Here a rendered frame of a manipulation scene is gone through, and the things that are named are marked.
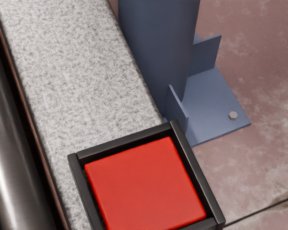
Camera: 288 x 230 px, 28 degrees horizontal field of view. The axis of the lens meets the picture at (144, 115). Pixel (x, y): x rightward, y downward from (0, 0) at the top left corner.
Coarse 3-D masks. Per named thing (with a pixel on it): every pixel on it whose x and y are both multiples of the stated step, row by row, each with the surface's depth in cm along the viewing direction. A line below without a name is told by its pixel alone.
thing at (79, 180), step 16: (160, 128) 37; (176, 128) 37; (112, 144) 37; (128, 144) 37; (176, 144) 38; (80, 160) 36; (192, 160) 36; (80, 176) 35; (192, 176) 36; (80, 192) 35; (208, 192) 35; (208, 208) 35; (96, 224) 34; (192, 224) 34; (208, 224) 34; (224, 224) 35
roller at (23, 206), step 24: (0, 72) 42; (0, 96) 40; (0, 120) 39; (0, 144) 38; (24, 144) 39; (0, 168) 37; (24, 168) 37; (0, 192) 36; (24, 192) 36; (0, 216) 35; (24, 216) 35; (48, 216) 36
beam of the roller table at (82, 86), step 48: (0, 0) 44; (48, 0) 45; (96, 0) 45; (48, 48) 42; (96, 48) 42; (48, 96) 40; (96, 96) 40; (144, 96) 40; (48, 144) 38; (96, 144) 38
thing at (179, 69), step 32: (128, 0) 111; (160, 0) 107; (192, 0) 110; (128, 32) 119; (160, 32) 115; (192, 32) 122; (160, 64) 124; (192, 64) 146; (160, 96) 136; (192, 96) 148; (224, 96) 148; (192, 128) 143; (224, 128) 143
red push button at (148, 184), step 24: (144, 144) 37; (168, 144) 37; (96, 168) 36; (120, 168) 36; (144, 168) 36; (168, 168) 36; (96, 192) 35; (120, 192) 35; (144, 192) 35; (168, 192) 35; (192, 192) 35; (120, 216) 34; (144, 216) 34; (168, 216) 35; (192, 216) 35
